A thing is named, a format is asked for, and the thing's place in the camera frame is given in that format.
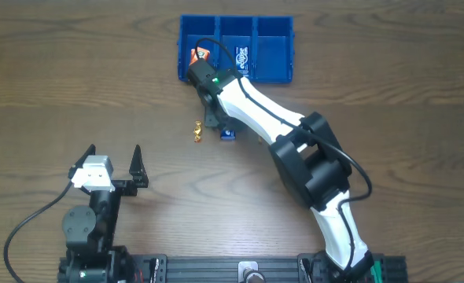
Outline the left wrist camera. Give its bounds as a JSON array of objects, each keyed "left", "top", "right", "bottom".
[{"left": 71, "top": 155, "right": 116, "bottom": 193}]

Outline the black cable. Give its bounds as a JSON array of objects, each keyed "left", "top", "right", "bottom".
[
  {"left": 194, "top": 37, "right": 374, "bottom": 273},
  {"left": 2, "top": 181, "right": 75, "bottom": 283}
]

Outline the mounting rail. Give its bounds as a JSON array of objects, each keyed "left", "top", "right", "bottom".
[{"left": 57, "top": 254, "right": 409, "bottom": 283}]

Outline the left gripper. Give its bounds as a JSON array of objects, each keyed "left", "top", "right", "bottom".
[{"left": 68, "top": 144, "right": 149, "bottom": 197}]

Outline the blue tray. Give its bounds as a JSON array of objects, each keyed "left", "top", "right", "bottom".
[{"left": 177, "top": 14, "right": 295, "bottom": 85}]

